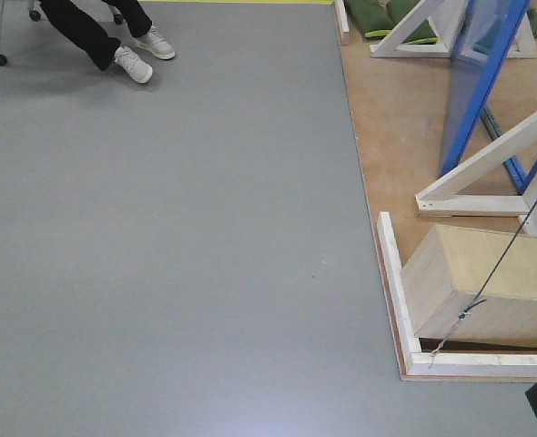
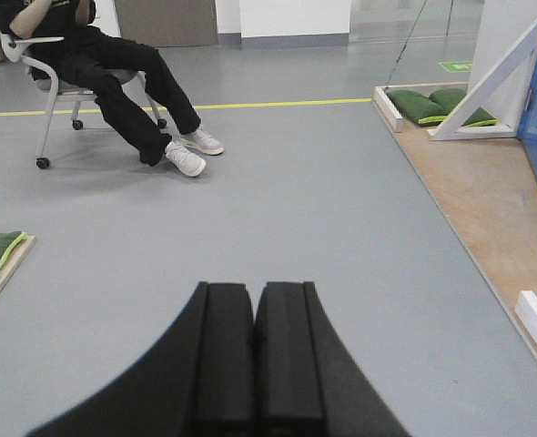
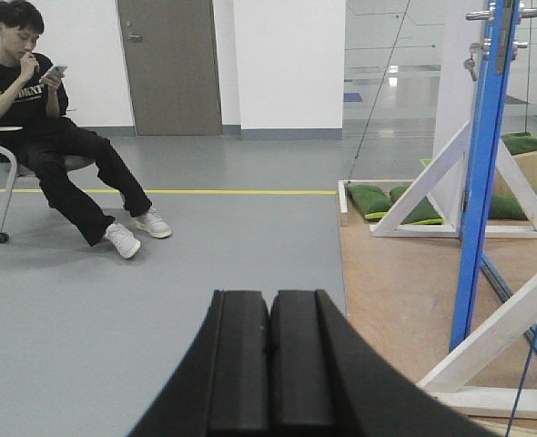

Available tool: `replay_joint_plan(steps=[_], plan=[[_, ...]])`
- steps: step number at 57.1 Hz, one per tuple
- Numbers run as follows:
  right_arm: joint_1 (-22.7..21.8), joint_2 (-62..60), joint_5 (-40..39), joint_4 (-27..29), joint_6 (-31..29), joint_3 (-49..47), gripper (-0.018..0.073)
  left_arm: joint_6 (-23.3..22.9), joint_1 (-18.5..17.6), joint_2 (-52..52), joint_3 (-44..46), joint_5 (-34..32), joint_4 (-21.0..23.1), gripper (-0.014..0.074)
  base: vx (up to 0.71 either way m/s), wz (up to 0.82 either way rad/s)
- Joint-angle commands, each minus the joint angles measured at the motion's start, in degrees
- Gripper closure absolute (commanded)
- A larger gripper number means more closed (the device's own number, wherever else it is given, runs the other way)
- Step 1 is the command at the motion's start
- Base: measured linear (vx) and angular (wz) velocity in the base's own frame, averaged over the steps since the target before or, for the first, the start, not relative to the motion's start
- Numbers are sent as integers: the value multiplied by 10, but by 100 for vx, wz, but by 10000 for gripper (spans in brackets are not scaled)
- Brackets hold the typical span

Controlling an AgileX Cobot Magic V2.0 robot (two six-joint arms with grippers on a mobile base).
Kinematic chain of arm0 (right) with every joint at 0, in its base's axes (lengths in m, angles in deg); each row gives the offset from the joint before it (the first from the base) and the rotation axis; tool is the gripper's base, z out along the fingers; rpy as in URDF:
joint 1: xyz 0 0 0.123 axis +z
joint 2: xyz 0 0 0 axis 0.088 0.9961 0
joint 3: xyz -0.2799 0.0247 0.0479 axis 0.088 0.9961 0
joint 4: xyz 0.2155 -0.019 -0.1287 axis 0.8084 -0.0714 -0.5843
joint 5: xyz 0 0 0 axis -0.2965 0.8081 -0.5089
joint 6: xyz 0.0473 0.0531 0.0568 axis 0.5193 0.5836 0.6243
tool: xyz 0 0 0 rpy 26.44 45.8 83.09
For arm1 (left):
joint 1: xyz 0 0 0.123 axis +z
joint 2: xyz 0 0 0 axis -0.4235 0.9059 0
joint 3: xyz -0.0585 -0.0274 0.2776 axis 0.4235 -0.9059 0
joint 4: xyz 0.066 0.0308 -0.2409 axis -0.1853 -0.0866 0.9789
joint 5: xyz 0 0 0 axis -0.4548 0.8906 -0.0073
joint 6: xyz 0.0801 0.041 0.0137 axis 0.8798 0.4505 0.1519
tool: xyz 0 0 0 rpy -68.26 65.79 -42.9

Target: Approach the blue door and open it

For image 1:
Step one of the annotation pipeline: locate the blue door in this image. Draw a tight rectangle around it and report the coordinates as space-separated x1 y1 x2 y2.
439 0 537 176

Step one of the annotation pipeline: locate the white sneaker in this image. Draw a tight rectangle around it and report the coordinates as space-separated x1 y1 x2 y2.
134 25 176 60
114 46 153 85

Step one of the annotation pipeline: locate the light wooden box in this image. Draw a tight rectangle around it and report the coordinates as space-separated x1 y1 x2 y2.
401 224 537 349

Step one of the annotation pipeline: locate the plywood base platform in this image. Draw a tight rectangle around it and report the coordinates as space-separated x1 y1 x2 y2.
333 1 537 382

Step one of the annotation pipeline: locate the green sandbag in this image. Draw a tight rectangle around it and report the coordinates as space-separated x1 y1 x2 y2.
386 0 439 45
345 0 394 39

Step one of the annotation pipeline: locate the black trouser leg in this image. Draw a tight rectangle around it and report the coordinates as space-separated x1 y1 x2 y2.
106 0 153 38
40 0 120 71

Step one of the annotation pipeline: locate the yellow floor tape line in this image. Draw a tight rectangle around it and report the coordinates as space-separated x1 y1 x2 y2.
140 0 333 5

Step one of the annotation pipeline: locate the dark blue rope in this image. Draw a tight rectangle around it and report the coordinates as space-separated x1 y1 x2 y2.
429 149 537 370

